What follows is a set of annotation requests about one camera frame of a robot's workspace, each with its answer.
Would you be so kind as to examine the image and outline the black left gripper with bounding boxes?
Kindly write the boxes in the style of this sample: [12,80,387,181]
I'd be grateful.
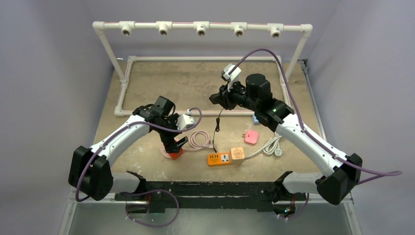
[154,113,188,152]

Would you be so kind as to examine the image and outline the red cube socket adapter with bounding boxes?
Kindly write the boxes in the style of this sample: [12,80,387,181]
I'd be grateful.
[168,148,184,161]

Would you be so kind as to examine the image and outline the black charger adapter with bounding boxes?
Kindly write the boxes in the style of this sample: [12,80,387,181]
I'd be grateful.
[212,108,224,153]

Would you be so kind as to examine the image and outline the blue square charger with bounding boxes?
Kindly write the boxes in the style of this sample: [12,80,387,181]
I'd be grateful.
[252,115,259,125]

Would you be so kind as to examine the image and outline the orange power strip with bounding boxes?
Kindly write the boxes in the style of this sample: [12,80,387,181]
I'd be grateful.
[207,131,286,167]

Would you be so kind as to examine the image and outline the beige cube socket adapter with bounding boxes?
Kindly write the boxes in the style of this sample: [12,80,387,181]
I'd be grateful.
[230,147,245,165]

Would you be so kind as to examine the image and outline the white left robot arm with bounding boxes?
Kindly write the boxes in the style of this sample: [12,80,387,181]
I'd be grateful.
[68,96,198,202]

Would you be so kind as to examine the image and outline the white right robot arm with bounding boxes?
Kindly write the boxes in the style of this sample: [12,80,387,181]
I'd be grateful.
[209,73,363,205]

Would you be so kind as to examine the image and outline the pink square charger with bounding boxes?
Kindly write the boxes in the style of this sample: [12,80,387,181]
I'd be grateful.
[241,130,258,145]

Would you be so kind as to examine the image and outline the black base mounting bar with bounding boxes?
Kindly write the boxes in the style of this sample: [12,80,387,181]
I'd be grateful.
[115,181,306,213]

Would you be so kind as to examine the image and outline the white PVC pipe frame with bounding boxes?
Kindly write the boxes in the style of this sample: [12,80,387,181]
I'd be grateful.
[92,21,314,118]

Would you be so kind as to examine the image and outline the aluminium rail frame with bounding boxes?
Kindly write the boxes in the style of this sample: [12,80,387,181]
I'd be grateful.
[59,61,361,235]

